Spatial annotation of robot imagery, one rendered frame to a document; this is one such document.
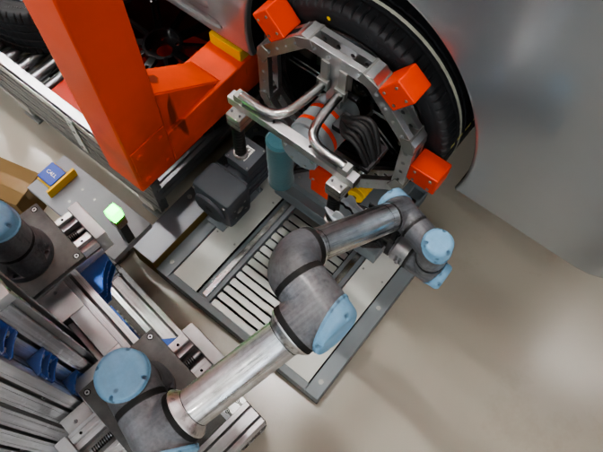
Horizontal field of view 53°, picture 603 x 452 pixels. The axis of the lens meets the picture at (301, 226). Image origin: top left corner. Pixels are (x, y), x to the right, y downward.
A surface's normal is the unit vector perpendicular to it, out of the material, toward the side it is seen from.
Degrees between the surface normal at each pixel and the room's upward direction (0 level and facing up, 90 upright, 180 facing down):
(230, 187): 0
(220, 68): 0
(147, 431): 18
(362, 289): 0
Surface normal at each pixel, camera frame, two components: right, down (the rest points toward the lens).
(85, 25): 0.78, 0.57
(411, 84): 0.46, -0.02
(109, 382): -0.06, -0.52
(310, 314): -0.27, -0.16
